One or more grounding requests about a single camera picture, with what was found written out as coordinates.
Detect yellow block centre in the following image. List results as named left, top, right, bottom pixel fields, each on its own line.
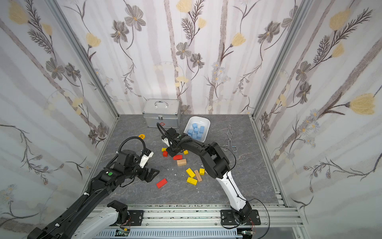
left=186, top=168, right=196, bottom=178

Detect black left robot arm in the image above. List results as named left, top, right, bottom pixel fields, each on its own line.
left=27, top=136, right=159, bottom=239

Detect red long block front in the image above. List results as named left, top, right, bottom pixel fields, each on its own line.
left=156, top=179, right=168, bottom=189

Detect white plastic tray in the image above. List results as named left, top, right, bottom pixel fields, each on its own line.
left=184, top=116, right=211, bottom=142

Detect natural wood block centre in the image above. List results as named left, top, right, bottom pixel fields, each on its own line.
left=177, top=159, right=187, bottom=167

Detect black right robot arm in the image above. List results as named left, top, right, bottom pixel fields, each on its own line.
left=157, top=124, right=252, bottom=225

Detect metal wire tongs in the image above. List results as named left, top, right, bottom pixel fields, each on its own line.
left=223, top=125, right=237, bottom=152

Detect yellow speckled block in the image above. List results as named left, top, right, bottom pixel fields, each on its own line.
left=187, top=177, right=198, bottom=186

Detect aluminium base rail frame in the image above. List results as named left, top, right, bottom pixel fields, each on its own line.
left=56, top=204, right=308, bottom=239

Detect silver aluminium first aid case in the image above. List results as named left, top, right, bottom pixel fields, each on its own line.
left=142, top=99, right=181, bottom=128

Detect red long block centre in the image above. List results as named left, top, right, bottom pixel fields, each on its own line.
left=173, top=155, right=183, bottom=160

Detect red long block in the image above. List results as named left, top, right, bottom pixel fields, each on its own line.
left=156, top=179, right=168, bottom=189
left=173, top=155, right=183, bottom=160

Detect engraved wood block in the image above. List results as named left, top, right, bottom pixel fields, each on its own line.
left=194, top=170, right=202, bottom=182

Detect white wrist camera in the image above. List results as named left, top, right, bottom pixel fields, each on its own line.
left=161, top=135, right=171, bottom=144
left=139, top=150, right=154, bottom=168

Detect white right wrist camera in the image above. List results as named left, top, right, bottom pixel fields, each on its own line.
left=161, top=135, right=171, bottom=144

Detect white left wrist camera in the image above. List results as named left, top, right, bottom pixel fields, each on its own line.
left=139, top=150, right=154, bottom=168

